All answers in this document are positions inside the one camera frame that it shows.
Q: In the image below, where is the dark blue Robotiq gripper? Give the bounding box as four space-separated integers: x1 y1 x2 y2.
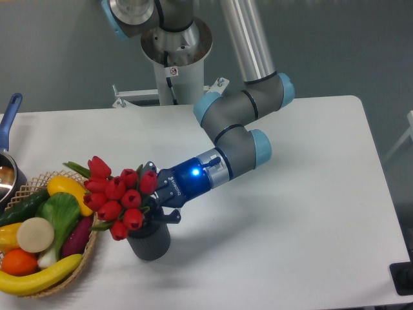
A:
141 157 212 224

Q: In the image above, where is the red tulip bouquet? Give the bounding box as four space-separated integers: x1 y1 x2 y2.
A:
64 156 157 241

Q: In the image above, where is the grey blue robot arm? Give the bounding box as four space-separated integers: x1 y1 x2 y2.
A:
101 1 295 223

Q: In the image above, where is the dark grey ribbed vase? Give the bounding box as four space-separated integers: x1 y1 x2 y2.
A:
126 202 170 261

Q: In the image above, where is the purple sweet potato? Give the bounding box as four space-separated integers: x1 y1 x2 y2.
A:
61 217 93 258

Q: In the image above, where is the green bok choy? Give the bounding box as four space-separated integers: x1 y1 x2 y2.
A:
35 192 80 269

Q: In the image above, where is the yellow squash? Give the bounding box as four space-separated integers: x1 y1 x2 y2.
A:
46 175 93 217

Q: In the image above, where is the woven wicker basket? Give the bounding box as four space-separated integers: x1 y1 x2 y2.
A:
6 170 97 298

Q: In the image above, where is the beige round disc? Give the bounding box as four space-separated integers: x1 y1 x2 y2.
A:
17 217 54 253

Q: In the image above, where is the dark green cucumber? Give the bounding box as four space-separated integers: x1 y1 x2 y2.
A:
1 189 50 226

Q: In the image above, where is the yellow bell pepper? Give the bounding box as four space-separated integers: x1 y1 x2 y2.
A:
0 222 22 253

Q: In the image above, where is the orange fruit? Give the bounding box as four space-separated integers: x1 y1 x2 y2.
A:
1 249 37 276

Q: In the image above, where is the yellow banana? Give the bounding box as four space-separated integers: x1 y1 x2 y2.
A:
1 254 83 296

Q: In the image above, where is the black device at edge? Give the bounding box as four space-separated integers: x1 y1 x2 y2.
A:
389 262 412 296

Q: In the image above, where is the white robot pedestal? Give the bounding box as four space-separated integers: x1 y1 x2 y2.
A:
112 17 230 108

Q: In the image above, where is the blue handled saucepan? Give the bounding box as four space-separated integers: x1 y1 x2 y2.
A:
1 93 26 213

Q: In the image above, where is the white frame at right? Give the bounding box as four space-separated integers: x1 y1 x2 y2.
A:
383 111 412 165

